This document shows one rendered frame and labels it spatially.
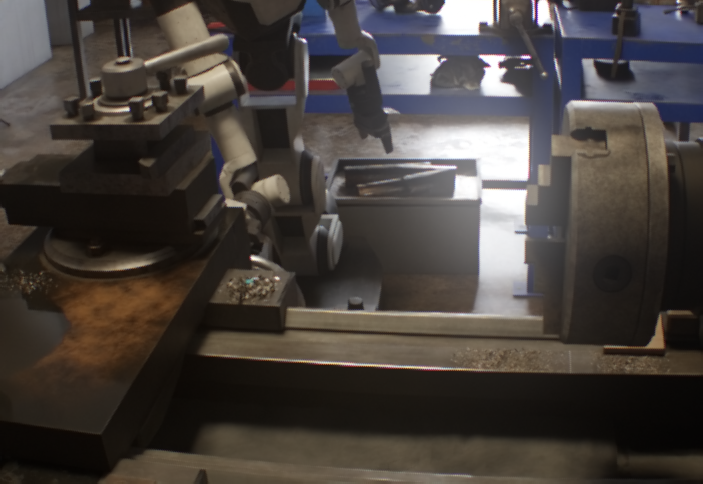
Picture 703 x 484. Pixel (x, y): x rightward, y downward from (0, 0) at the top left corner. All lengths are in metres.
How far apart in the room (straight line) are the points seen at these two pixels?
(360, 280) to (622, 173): 1.95
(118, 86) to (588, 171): 0.66
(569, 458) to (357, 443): 0.28
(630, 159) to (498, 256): 2.39
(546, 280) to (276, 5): 1.23
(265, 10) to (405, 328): 0.97
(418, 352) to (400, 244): 1.87
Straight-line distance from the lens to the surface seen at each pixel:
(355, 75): 2.32
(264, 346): 1.21
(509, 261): 3.17
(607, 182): 0.82
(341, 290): 2.67
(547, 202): 0.89
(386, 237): 3.03
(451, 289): 2.99
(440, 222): 2.99
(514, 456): 1.18
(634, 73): 3.01
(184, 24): 1.86
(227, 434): 1.25
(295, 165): 2.27
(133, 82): 1.22
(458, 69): 2.76
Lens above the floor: 1.49
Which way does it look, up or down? 25 degrees down
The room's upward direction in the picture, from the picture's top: 3 degrees counter-clockwise
